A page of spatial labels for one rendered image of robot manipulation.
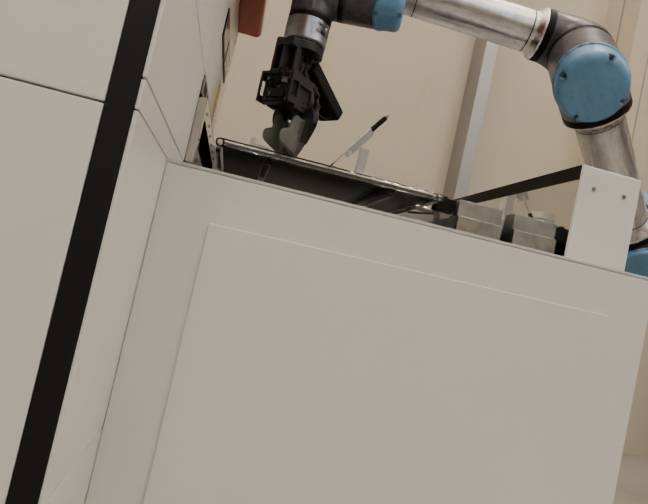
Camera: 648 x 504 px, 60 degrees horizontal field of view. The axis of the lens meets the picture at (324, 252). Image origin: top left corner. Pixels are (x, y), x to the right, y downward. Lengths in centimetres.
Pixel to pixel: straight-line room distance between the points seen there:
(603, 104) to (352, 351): 63
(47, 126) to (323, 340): 36
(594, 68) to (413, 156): 231
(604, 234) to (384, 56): 256
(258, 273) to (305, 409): 16
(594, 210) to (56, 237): 68
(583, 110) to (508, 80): 273
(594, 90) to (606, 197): 25
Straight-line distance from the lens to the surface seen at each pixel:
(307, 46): 100
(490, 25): 117
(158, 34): 48
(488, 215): 99
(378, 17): 103
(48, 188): 46
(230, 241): 64
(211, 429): 66
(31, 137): 47
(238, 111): 291
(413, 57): 340
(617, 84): 106
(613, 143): 114
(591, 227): 86
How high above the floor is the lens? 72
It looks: 3 degrees up
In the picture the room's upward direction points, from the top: 13 degrees clockwise
